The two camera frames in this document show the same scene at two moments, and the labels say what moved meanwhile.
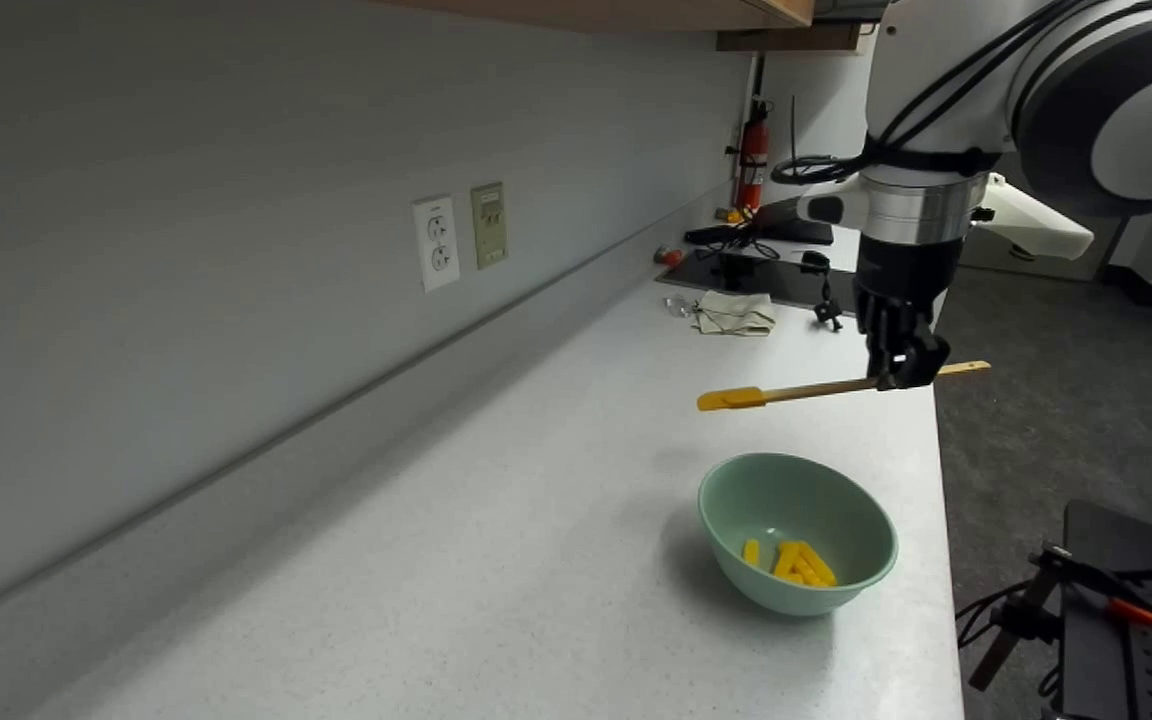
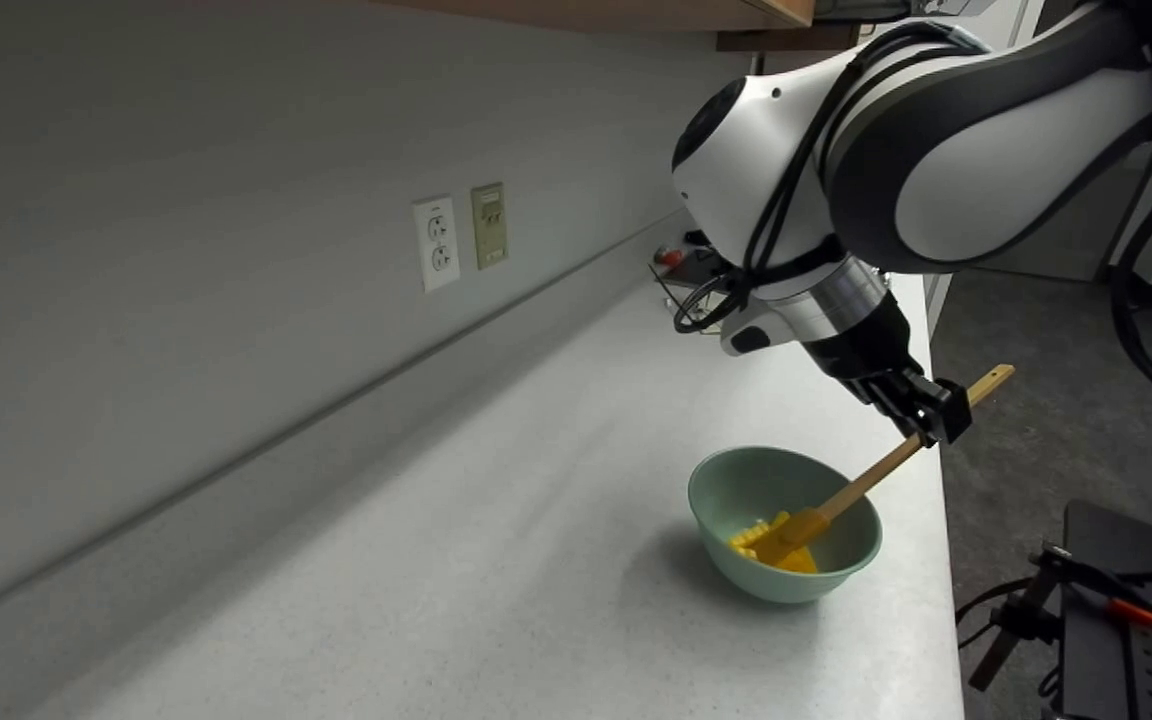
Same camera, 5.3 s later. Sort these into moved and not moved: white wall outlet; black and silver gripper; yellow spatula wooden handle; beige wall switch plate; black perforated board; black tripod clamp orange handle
Moved: black and silver gripper; yellow spatula wooden handle
Not moved: white wall outlet; black perforated board; beige wall switch plate; black tripod clamp orange handle
